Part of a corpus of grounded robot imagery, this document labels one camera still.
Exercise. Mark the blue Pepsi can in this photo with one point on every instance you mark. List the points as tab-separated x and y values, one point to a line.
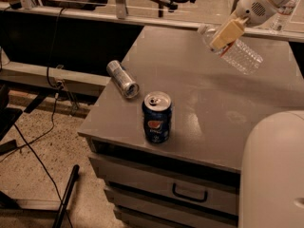
157	114

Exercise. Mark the silver blue energy drink can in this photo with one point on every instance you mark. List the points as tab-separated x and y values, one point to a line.
123	80

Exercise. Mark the clear plastic water bottle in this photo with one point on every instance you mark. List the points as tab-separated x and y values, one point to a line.
237	54

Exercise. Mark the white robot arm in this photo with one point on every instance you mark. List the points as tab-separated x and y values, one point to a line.
272	173

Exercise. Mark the black drawer handle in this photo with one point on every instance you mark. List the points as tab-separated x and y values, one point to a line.
200	196

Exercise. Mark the grey drawer cabinet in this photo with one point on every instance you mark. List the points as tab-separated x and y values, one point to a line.
214	108

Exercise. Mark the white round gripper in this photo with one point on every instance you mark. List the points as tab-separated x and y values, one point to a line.
253	8

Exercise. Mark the metal bracket post centre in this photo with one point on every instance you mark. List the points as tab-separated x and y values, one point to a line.
121	9

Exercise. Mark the black pole on floor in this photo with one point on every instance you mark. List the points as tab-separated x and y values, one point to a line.
62	211

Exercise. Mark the background water bottle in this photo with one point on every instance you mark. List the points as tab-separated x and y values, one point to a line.
282	16

